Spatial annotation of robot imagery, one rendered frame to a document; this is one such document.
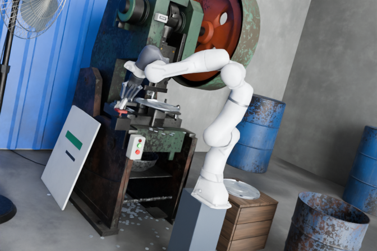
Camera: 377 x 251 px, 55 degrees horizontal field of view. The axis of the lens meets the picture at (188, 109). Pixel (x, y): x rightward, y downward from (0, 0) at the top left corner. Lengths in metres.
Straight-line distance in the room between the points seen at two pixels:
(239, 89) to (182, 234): 0.81
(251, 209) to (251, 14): 1.24
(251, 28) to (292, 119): 3.29
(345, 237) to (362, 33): 3.48
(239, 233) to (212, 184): 0.61
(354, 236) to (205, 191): 0.90
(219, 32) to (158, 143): 0.88
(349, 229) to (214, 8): 1.65
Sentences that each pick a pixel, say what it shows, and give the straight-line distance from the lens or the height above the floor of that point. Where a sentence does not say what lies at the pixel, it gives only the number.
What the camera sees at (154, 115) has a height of 0.72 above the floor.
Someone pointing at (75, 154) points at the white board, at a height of 0.32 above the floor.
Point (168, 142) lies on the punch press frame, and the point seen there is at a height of 0.57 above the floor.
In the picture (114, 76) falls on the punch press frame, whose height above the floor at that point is 0.88.
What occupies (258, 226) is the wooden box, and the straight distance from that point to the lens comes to 2.52.
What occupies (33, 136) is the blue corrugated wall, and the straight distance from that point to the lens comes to 3.45.
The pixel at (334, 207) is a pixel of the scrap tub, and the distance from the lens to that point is 2.63.
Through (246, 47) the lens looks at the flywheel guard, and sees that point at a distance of 2.40.
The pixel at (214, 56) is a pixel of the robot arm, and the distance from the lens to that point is 1.80.
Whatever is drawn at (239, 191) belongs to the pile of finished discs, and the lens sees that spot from 2.47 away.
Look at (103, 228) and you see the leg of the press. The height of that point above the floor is 0.03.
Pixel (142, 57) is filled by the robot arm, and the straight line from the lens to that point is 1.91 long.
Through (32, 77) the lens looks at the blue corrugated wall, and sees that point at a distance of 3.30.
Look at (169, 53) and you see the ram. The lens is 2.39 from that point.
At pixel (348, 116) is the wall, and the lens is 5.18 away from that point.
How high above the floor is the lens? 1.13
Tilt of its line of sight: 8 degrees down
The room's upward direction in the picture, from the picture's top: 14 degrees clockwise
